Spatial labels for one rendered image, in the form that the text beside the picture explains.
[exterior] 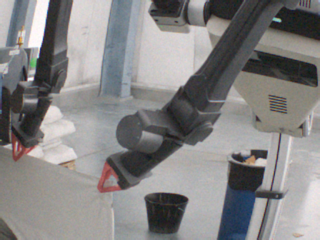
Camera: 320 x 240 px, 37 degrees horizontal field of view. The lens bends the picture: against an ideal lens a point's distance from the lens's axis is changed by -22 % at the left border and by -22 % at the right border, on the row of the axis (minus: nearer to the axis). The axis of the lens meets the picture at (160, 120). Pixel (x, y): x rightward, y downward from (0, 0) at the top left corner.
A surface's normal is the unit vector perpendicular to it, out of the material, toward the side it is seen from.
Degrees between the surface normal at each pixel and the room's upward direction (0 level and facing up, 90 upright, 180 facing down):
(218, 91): 117
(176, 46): 90
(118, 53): 90
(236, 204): 93
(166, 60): 90
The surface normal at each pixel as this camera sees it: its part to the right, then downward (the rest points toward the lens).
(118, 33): -0.41, 0.12
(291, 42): -0.21, -0.67
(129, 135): -0.58, -0.18
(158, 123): 0.62, -0.66
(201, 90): -0.77, 0.05
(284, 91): -0.36, 0.73
